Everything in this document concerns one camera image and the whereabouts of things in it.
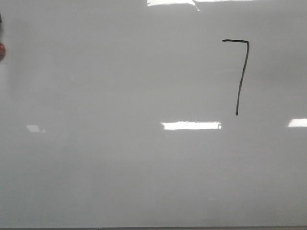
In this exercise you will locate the black white whiteboard marker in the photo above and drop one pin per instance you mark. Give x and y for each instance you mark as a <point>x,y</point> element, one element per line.
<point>2,46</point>

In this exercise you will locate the white whiteboard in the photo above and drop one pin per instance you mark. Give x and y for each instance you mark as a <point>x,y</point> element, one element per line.
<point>152,113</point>

